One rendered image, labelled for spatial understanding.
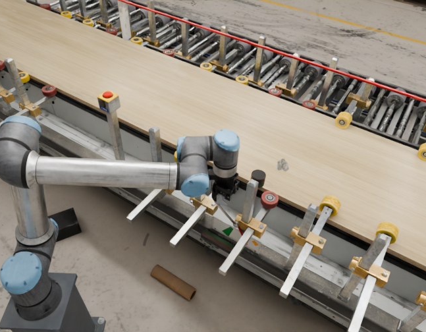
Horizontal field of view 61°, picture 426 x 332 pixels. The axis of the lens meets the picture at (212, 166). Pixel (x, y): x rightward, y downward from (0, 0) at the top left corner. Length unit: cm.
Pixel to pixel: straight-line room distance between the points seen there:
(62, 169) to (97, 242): 156
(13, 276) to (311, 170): 138
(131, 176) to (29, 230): 62
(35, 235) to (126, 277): 97
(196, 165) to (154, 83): 128
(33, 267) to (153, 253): 110
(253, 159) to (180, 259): 98
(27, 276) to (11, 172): 56
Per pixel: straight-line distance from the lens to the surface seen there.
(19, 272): 164
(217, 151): 124
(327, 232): 178
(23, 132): 128
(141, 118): 209
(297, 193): 175
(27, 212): 154
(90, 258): 262
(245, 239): 159
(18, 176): 117
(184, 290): 233
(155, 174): 113
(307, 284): 173
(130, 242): 263
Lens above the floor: 218
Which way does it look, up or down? 45 degrees down
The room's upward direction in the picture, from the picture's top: 3 degrees clockwise
